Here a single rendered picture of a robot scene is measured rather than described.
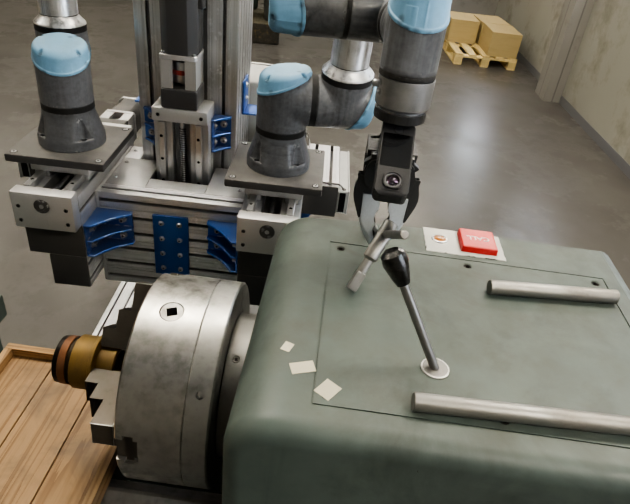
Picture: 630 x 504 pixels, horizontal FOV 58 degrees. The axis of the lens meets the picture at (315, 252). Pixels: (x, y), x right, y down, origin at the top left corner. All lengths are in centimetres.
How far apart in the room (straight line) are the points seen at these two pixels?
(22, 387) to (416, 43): 94
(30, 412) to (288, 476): 62
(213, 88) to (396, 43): 81
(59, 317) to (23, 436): 164
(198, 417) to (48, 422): 45
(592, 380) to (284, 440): 41
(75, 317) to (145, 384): 198
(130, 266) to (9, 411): 51
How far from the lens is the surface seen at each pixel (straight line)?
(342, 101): 127
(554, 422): 72
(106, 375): 92
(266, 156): 131
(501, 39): 748
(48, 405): 120
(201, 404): 77
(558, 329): 88
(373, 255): 81
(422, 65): 75
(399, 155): 76
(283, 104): 127
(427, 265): 92
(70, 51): 139
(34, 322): 277
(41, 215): 139
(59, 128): 143
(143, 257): 152
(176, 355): 78
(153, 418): 79
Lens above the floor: 176
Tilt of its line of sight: 34 degrees down
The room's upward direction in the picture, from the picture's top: 7 degrees clockwise
